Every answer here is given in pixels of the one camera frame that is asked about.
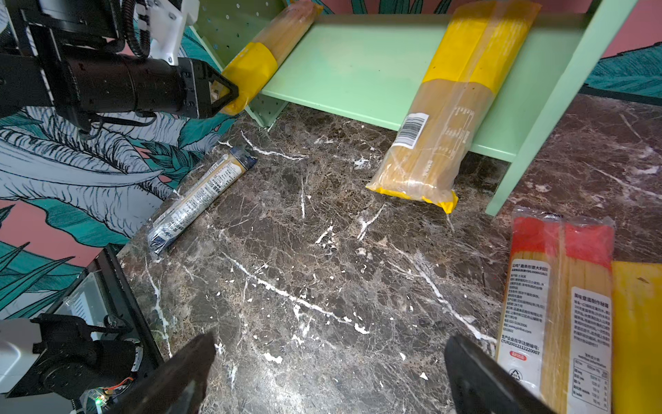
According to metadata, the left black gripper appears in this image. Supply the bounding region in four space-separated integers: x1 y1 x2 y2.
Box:
1 1 239 132

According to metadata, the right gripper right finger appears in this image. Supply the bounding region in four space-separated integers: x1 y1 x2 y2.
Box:
444 335 552 414

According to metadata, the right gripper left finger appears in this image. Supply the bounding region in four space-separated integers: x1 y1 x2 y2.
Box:
110 332 215 414

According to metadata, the yellow label spaghetti bag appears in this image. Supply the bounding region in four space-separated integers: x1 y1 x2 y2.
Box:
222 1 323 116

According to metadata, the clear white label spaghetti bag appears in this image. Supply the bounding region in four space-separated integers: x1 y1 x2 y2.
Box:
148 147 257 256

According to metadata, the green two-tier shelf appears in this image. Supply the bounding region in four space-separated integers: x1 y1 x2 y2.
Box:
193 0 640 217

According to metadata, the red spaghetti bag right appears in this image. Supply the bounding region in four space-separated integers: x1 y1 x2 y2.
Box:
496 207 615 413

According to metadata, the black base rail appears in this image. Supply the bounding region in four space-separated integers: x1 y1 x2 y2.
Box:
48 244 164 381

